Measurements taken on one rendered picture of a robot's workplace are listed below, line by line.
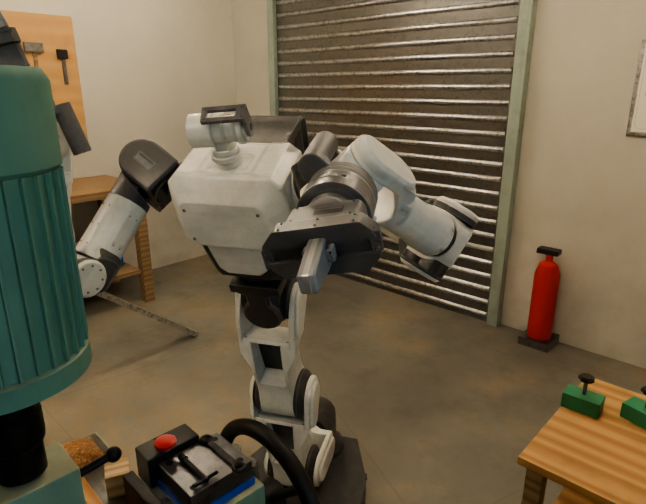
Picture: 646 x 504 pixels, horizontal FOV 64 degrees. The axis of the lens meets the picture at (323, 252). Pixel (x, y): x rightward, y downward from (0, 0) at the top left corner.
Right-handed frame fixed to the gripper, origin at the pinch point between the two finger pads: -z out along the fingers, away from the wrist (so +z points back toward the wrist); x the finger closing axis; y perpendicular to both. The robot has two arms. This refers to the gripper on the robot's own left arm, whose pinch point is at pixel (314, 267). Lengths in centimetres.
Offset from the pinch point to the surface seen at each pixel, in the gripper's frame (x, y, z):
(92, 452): 48, -35, 8
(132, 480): 31.3, -27.6, -2.4
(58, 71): 242, 13, 289
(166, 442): 28.1, -26.2, 2.6
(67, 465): 32.9, -18.4, -7.5
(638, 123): -104, -73, 243
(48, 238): 22.9, 8.5, -4.3
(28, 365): 26.3, -1.5, -10.1
